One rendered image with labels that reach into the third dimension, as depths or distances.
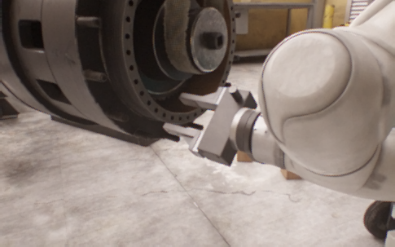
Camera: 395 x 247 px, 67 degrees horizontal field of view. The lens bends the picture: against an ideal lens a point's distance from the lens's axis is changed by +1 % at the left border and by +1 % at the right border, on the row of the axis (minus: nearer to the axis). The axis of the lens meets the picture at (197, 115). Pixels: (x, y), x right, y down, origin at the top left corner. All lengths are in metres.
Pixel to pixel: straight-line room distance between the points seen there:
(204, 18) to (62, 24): 0.28
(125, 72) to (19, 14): 0.30
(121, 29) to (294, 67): 0.39
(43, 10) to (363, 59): 0.59
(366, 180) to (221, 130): 0.22
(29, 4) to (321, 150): 0.65
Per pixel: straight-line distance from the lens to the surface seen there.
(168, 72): 0.71
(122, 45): 0.58
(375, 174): 0.42
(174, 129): 0.57
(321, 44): 0.26
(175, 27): 0.65
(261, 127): 0.46
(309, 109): 0.25
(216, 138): 0.50
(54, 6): 0.67
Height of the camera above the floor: 0.91
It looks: 19 degrees down
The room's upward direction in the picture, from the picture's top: straight up
